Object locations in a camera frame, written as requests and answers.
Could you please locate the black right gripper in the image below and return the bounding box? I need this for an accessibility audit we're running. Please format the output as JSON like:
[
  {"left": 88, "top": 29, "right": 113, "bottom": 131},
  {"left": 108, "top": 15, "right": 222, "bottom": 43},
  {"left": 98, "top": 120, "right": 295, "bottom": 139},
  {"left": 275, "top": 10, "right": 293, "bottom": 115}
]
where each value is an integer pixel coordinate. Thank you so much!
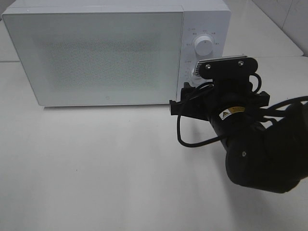
[{"left": 169, "top": 79, "right": 270, "bottom": 122}]

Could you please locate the white timer knob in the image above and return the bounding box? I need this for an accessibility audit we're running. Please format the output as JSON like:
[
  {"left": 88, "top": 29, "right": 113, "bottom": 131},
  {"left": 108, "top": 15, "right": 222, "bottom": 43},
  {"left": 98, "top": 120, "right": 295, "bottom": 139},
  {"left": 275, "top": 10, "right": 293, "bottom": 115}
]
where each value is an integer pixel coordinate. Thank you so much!
[{"left": 190, "top": 68, "right": 204, "bottom": 87}]

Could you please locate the white microwave door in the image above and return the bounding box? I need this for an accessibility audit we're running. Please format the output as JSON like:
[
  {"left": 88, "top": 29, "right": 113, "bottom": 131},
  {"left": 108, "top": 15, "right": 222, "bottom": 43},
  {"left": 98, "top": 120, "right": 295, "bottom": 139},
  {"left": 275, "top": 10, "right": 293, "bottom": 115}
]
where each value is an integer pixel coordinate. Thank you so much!
[{"left": 3, "top": 13, "right": 182, "bottom": 106}]

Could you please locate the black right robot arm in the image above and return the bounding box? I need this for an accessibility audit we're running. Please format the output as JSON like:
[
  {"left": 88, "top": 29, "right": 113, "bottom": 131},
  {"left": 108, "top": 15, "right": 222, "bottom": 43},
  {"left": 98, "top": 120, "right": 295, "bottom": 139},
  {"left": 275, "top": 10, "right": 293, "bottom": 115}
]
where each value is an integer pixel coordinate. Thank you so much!
[{"left": 169, "top": 81, "right": 308, "bottom": 193}]

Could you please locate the upper white power knob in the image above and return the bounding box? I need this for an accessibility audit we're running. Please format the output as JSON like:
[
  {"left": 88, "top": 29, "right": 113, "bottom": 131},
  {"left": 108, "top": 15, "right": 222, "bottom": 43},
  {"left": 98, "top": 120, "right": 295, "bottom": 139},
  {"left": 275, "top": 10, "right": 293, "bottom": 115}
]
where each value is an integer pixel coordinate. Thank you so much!
[{"left": 194, "top": 35, "right": 214, "bottom": 56}]

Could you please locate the white microwave oven body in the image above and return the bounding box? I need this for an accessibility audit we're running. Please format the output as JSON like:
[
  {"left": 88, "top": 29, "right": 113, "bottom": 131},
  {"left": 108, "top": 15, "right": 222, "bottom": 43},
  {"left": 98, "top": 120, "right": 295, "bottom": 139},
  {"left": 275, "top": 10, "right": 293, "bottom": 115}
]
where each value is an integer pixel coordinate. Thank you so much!
[{"left": 1, "top": 0, "right": 231, "bottom": 100}]

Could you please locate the black camera cable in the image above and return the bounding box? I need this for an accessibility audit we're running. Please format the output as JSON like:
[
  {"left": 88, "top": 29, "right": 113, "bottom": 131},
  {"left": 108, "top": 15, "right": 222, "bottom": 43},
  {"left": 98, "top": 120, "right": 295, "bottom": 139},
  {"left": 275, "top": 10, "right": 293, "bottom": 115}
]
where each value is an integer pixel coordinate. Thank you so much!
[{"left": 176, "top": 73, "right": 308, "bottom": 148}]

